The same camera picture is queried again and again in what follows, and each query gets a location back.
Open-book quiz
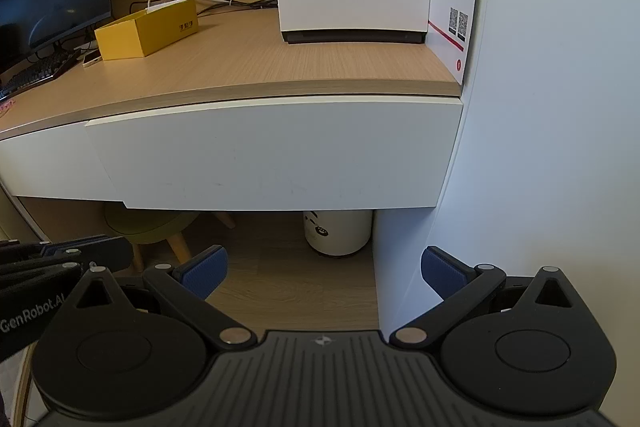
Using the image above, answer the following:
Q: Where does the wide white drawer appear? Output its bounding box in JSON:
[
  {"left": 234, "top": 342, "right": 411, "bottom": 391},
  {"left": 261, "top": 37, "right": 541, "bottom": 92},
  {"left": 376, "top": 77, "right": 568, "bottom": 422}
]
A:
[{"left": 84, "top": 96, "right": 465, "bottom": 211}]

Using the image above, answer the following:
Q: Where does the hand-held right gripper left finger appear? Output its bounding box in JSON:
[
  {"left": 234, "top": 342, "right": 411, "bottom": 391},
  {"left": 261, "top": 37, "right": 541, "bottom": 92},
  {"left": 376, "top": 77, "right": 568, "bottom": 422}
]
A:
[{"left": 65, "top": 246, "right": 256, "bottom": 350}]

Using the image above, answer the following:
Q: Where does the green stool with wooden legs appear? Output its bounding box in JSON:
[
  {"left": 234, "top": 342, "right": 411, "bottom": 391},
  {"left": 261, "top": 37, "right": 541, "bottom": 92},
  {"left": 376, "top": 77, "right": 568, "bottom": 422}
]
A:
[{"left": 103, "top": 202, "right": 236, "bottom": 268}]

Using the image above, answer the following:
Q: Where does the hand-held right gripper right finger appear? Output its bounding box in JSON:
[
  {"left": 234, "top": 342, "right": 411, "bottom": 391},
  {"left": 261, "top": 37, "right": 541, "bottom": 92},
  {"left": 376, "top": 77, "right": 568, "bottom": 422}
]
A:
[{"left": 389, "top": 246, "right": 593, "bottom": 350}]

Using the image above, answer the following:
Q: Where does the black cable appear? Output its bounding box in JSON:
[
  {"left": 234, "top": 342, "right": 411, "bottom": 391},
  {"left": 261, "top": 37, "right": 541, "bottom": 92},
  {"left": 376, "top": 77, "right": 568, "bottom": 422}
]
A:
[{"left": 131, "top": 0, "right": 278, "bottom": 15}]

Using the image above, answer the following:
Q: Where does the narrow white drawer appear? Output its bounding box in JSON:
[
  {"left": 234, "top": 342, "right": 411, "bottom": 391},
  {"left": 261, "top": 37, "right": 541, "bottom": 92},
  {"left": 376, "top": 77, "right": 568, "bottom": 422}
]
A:
[{"left": 0, "top": 119, "right": 126, "bottom": 202}]

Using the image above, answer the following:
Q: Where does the white trash can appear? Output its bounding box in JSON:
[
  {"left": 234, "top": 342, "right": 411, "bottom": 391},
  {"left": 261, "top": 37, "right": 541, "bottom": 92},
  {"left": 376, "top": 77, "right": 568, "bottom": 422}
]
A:
[{"left": 303, "top": 209, "right": 374, "bottom": 258}]

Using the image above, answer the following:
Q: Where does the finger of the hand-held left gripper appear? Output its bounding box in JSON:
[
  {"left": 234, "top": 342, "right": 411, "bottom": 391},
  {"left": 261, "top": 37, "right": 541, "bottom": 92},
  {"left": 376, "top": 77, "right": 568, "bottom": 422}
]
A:
[
  {"left": 0, "top": 257, "right": 85, "bottom": 294},
  {"left": 0, "top": 234, "right": 133, "bottom": 274}
]

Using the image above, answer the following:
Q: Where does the yellow cardboard box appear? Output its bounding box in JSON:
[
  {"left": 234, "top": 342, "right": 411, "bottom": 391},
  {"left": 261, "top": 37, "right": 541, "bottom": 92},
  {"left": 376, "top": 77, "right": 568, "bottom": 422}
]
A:
[{"left": 94, "top": 0, "right": 200, "bottom": 61}]

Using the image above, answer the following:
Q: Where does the black keyboard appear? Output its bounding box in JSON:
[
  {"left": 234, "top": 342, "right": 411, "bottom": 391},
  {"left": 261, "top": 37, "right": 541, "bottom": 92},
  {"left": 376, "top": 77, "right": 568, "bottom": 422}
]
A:
[{"left": 0, "top": 49, "right": 81, "bottom": 102}]

